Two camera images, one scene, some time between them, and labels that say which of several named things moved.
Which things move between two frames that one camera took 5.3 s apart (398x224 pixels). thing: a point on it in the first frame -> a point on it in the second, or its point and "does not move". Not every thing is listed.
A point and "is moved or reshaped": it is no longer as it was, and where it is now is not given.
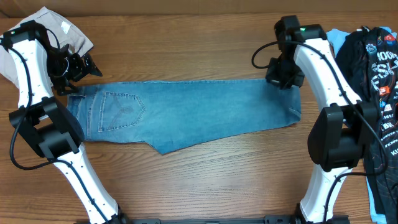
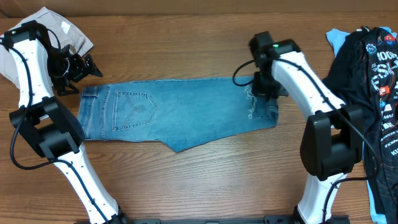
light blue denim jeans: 163,115 is moved or reshaped
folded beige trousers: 7,66 does not move
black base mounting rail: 272,219 does not move
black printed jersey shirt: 369,57 does not move
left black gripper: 80,70 does not move
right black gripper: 272,77 -> 259,91
